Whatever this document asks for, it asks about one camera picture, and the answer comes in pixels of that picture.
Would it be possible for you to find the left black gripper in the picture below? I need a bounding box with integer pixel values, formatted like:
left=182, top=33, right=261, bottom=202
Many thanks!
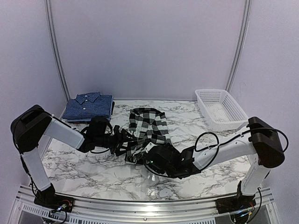
left=95, top=128, right=136, bottom=156

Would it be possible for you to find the black white plaid shirt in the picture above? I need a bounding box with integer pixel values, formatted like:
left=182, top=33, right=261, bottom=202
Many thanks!
left=125, top=107, right=171, bottom=164

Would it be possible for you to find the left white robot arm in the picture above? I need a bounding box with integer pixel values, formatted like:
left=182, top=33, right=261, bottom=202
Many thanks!
left=11, top=105, right=136, bottom=208

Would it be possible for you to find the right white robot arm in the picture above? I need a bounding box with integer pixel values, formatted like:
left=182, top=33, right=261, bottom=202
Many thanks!
left=161, top=117, right=286, bottom=209

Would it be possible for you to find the blue checked folded shirt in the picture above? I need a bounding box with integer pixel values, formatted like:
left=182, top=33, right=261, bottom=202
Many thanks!
left=62, top=92, right=113, bottom=119

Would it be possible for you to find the white plastic basket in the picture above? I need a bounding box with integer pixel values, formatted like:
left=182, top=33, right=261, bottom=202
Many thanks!
left=195, top=89, right=249, bottom=132

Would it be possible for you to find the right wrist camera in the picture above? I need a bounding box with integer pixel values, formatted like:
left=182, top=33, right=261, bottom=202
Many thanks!
left=144, top=143, right=180, bottom=177

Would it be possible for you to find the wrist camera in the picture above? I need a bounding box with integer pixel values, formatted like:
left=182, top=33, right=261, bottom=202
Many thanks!
left=86, top=116, right=113, bottom=138
left=144, top=143, right=180, bottom=177

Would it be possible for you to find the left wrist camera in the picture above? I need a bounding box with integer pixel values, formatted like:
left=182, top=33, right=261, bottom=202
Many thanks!
left=86, top=116, right=113, bottom=138

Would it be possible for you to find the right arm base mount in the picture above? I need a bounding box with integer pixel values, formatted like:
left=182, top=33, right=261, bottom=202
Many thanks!
left=215, top=196, right=256, bottom=214

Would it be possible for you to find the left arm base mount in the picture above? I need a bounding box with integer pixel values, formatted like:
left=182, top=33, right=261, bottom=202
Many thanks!
left=34, top=194, right=74, bottom=212

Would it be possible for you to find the front aluminium frame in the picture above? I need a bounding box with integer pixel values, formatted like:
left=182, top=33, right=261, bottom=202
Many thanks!
left=9, top=184, right=281, bottom=224

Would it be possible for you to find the right wall aluminium rail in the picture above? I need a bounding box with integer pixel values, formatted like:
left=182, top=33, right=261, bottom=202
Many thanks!
left=225, top=0, right=252, bottom=92

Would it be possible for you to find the wall aluminium rail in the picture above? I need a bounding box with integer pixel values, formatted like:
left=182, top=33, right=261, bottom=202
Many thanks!
left=44, top=0, right=71, bottom=102
left=225, top=0, right=252, bottom=92

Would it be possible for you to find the left wall aluminium rail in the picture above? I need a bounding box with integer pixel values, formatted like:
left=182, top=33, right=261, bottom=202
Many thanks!
left=44, top=0, right=71, bottom=102

